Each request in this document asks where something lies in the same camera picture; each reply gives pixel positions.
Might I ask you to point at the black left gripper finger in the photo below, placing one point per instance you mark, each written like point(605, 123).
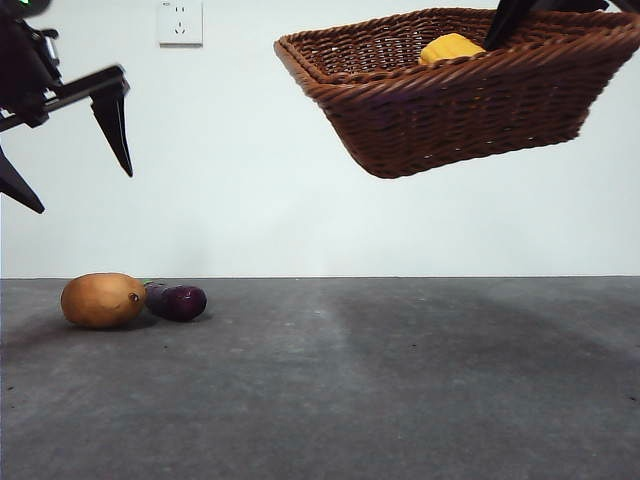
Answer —
point(112, 130)
point(12, 185)

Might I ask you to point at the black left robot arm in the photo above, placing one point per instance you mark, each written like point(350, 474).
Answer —
point(20, 7)

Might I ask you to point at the brown woven wicker basket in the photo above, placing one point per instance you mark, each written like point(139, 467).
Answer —
point(450, 115)

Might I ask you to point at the yellow corn cob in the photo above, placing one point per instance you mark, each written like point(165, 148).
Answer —
point(450, 50)

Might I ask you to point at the brown potato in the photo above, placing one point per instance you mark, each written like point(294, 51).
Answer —
point(100, 300)

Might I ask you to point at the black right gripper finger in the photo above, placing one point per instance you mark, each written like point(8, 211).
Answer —
point(507, 15)
point(575, 4)

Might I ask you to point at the purple eggplant with green stem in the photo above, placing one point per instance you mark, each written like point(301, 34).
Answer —
point(180, 302)

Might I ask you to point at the white wall socket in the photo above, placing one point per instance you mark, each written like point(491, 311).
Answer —
point(181, 25)

